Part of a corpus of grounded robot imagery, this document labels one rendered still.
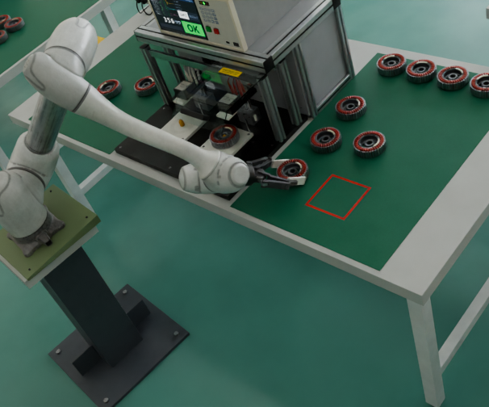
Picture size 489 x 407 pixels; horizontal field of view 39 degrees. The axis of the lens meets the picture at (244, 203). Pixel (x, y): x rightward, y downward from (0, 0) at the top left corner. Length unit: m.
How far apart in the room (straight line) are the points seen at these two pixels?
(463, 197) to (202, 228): 1.60
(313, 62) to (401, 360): 1.17
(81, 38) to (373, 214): 1.05
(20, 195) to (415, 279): 1.35
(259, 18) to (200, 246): 1.33
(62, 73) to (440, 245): 1.20
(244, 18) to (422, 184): 0.80
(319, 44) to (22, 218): 1.22
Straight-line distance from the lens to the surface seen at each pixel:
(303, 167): 2.39
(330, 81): 2.69
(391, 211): 2.22
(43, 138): 2.50
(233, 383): 2.87
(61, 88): 2.08
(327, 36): 2.62
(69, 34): 2.19
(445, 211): 2.20
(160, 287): 3.30
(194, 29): 2.55
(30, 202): 2.53
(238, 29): 2.38
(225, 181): 2.03
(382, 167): 2.37
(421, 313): 2.16
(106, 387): 3.07
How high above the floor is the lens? 2.36
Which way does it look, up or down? 42 degrees down
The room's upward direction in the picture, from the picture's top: 21 degrees counter-clockwise
